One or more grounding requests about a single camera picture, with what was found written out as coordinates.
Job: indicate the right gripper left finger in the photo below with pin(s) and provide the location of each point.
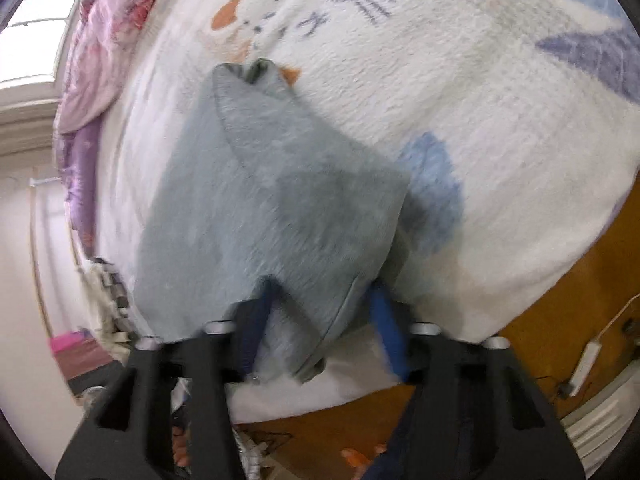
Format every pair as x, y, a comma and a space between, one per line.
126, 434

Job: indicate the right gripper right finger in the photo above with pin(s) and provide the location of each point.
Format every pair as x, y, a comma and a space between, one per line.
474, 413

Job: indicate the grey zip hoodie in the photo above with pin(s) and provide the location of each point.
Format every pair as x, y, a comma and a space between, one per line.
260, 187

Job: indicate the pink grey towel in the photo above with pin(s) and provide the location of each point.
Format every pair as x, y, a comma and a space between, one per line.
72, 345

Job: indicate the white power strip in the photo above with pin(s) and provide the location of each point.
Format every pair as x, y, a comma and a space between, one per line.
584, 366

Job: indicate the checkered cloth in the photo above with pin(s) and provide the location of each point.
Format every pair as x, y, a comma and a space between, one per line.
109, 311

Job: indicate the purple floral quilt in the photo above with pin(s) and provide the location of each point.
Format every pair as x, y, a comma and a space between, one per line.
101, 50

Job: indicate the window with white frame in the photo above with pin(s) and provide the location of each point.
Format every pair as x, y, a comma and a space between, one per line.
32, 43

